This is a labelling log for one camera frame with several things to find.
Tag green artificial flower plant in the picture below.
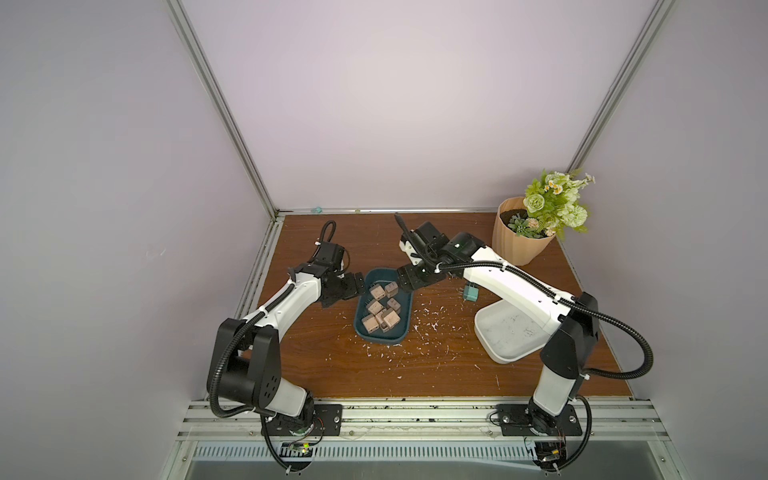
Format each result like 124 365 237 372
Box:
503 170 596 239

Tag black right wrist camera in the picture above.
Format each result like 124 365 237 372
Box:
411 222 449 258

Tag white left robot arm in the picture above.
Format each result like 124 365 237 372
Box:
206 268 364 425

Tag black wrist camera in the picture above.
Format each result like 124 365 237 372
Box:
411 222 449 258
311 241 349 271

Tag dark teal storage tray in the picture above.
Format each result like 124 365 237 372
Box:
353 268 413 345

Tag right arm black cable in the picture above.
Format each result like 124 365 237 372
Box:
394 212 655 472

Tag corner aluminium post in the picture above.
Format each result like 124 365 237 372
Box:
165 0 279 221
567 0 677 172

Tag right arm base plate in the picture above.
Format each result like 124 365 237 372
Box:
489 403 583 437

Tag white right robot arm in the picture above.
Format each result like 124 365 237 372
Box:
397 223 599 435

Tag white storage tray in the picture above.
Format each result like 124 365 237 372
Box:
474 300 560 364

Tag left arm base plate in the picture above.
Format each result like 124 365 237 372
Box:
262 403 343 437

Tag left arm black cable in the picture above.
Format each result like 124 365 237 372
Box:
208 220 338 420

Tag aluminium front rail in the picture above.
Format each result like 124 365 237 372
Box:
176 396 670 441

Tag right corner aluminium post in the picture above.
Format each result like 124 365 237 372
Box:
567 0 677 172

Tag left corner aluminium post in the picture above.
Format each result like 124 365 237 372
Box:
165 0 279 221

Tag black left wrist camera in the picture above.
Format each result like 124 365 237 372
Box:
311 241 349 271

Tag peach ribbed flower pot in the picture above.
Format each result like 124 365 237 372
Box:
491 197 554 266

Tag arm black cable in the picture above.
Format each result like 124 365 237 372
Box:
394 212 655 472
208 220 338 420

